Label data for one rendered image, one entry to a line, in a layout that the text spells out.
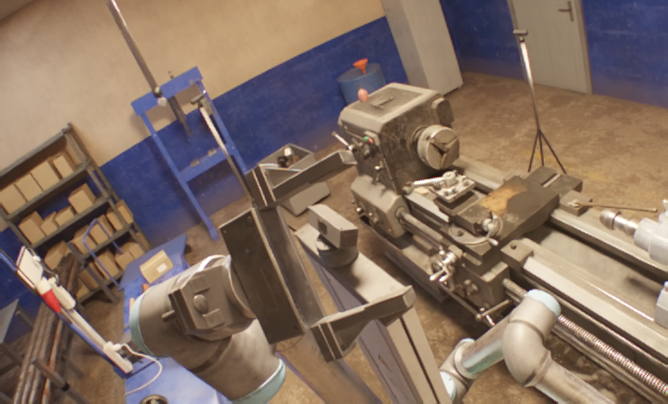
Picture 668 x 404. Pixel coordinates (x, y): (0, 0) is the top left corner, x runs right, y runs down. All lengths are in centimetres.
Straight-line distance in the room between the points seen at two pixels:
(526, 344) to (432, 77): 523
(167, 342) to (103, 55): 502
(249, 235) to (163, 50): 504
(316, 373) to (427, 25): 557
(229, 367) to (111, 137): 507
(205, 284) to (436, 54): 585
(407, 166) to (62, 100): 415
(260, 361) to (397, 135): 211
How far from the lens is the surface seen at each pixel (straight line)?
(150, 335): 55
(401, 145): 260
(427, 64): 607
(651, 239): 166
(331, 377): 79
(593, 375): 216
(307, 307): 43
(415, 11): 594
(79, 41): 547
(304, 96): 581
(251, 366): 57
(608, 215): 179
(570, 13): 532
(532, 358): 118
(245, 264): 43
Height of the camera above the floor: 225
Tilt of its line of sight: 30 degrees down
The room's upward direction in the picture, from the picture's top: 24 degrees counter-clockwise
